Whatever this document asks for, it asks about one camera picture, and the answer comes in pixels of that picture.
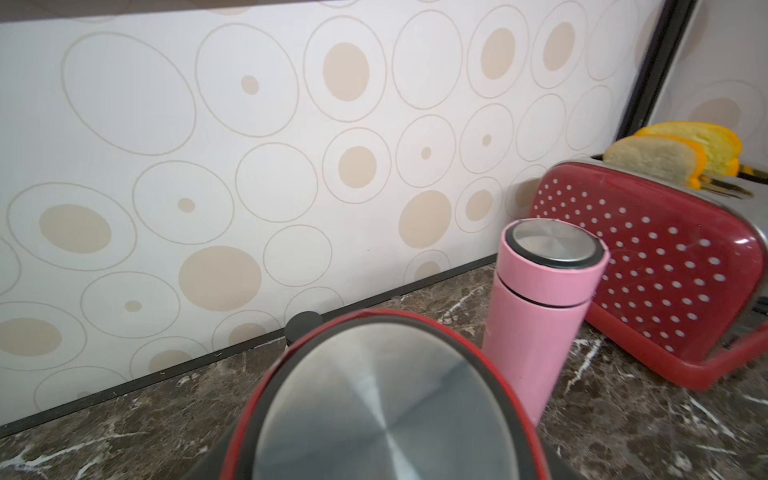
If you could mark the left yellow toast slice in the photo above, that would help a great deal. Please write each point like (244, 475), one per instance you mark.
(670, 158)

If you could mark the pink thermos bottle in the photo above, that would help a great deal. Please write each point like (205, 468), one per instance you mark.
(547, 272)

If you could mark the red thermos bottle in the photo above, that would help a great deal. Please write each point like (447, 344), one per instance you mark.
(384, 394)

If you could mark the small brown spice jar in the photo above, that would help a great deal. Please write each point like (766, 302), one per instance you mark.
(300, 325)

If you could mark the red polka dot toaster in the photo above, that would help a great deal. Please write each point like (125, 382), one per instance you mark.
(685, 290)

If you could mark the yellow toast slice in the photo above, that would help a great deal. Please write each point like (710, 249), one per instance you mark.
(670, 158)
(722, 146)

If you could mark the right yellow toast slice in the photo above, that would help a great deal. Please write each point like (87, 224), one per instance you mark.
(722, 146)

